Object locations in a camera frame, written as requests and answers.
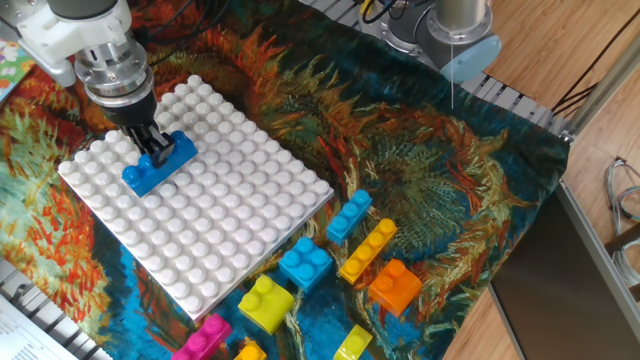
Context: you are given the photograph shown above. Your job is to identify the white studded baseplate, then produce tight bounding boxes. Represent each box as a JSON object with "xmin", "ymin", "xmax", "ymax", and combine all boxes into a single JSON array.
[{"xmin": 57, "ymin": 74, "xmax": 335, "ymax": 322}]

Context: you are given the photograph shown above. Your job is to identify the large yellow four-stud block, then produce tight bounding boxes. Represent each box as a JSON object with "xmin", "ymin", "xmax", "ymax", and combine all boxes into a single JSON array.
[{"xmin": 233, "ymin": 339, "xmax": 268, "ymax": 360}]

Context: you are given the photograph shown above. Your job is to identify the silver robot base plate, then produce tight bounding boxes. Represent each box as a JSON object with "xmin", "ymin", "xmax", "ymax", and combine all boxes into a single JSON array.
[{"xmin": 357, "ymin": 0, "xmax": 441, "ymax": 69}]

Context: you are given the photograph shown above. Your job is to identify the floral patterned sheet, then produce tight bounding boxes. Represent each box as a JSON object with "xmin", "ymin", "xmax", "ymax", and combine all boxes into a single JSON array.
[{"xmin": 0, "ymin": 38, "xmax": 36, "ymax": 104}]

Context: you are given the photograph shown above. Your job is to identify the dark grey panel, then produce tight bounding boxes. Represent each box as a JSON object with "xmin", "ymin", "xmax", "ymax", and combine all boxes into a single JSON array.
[{"xmin": 487, "ymin": 187, "xmax": 640, "ymax": 360}]

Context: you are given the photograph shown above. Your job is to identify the large lime two-stud block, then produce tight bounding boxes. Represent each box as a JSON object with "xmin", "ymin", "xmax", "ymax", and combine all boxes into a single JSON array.
[{"xmin": 237, "ymin": 274, "xmax": 296, "ymax": 336}]

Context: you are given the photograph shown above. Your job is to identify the light blue square block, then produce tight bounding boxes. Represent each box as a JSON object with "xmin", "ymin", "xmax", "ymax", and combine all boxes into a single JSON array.
[{"xmin": 278, "ymin": 236, "xmax": 334, "ymax": 294}]

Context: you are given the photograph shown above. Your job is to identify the white wrist adapter block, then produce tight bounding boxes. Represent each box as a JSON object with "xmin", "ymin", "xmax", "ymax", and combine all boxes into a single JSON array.
[{"xmin": 17, "ymin": 0, "xmax": 134, "ymax": 89}]

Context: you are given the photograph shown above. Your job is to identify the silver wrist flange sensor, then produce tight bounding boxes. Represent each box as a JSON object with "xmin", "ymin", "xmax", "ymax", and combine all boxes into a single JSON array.
[{"xmin": 73, "ymin": 39, "xmax": 154, "ymax": 109}]

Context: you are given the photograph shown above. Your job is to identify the orange two-stud block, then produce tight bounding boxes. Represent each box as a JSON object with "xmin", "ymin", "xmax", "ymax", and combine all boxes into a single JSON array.
[{"xmin": 367, "ymin": 258, "xmax": 423, "ymax": 319}]

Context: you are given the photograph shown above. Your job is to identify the light blue three-stud block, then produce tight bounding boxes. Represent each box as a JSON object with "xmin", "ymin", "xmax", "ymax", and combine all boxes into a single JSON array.
[{"xmin": 326, "ymin": 188, "xmax": 374, "ymax": 247}]

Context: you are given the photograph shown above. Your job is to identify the sunflower painting patterned cloth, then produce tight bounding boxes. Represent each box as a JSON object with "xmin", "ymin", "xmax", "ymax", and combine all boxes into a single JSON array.
[{"xmin": 0, "ymin": 0, "xmax": 571, "ymax": 360}]

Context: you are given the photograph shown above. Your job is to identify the dark blue four-stud block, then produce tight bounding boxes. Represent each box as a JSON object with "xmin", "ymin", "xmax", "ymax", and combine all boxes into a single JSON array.
[{"xmin": 121, "ymin": 130, "xmax": 199, "ymax": 198}]

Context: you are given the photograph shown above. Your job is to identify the silver perforated metal plate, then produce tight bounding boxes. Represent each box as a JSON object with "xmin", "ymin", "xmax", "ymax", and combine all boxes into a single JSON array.
[{"xmin": 0, "ymin": 0, "xmax": 31, "ymax": 39}]

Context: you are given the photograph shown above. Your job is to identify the aluminium bar beside panel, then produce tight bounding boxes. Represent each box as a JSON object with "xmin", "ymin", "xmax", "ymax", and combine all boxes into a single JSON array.
[{"xmin": 557, "ymin": 177, "xmax": 640, "ymax": 321}]

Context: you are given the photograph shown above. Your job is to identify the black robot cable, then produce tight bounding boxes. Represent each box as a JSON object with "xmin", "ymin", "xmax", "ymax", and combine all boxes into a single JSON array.
[{"xmin": 144, "ymin": 0, "xmax": 416, "ymax": 56}]

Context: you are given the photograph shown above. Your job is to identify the white zip tie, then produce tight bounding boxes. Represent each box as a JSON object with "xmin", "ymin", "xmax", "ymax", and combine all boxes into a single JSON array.
[{"xmin": 448, "ymin": 42, "xmax": 456, "ymax": 110}]

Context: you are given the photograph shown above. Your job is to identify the magenta three-stud block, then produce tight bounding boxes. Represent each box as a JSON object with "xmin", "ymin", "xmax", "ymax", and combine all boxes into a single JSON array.
[{"xmin": 171, "ymin": 313, "xmax": 234, "ymax": 360}]

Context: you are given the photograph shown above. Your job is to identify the small yellow four-stud block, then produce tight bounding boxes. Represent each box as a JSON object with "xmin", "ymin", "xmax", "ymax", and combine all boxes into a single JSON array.
[{"xmin": 338, "ymin": 217, "xmax": 399, "ymax": 285}]

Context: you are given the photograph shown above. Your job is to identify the small lime block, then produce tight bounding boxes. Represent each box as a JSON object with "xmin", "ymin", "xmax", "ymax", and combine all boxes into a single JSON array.
[{"xmin": 332, "ymin": 323, "xmax": 374, "ymax": 360}]

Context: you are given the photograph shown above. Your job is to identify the grey cable bundle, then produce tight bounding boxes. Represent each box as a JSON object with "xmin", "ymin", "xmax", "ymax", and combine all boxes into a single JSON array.
[{"xmin": 603, "ymin": 157, "xmax": 640, "ymax": 289}]

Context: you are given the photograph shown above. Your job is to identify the printed white paper sheet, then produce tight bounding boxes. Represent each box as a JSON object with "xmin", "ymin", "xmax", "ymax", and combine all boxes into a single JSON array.
[{"xmin": 0, "ymin": 292, "xmax": 81, "ymax": 360}]

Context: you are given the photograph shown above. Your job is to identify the black floor cables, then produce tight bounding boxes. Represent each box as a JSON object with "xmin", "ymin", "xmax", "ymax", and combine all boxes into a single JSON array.
[{"xmin": 552, "ymin": 9, "xmax": 640, "ymax": 116}]

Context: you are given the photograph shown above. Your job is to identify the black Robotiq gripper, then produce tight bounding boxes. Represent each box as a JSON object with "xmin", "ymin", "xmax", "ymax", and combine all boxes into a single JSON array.
[{"xmin": 102, "ymin": 89, "xmax": 176, "ymax": 169}]

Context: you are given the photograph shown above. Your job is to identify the aluminium frame post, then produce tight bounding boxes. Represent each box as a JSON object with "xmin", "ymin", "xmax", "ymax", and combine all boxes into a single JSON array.
[{"xmin": 559, "ymin": 29, "xmax": 640, "ymax": 144}]

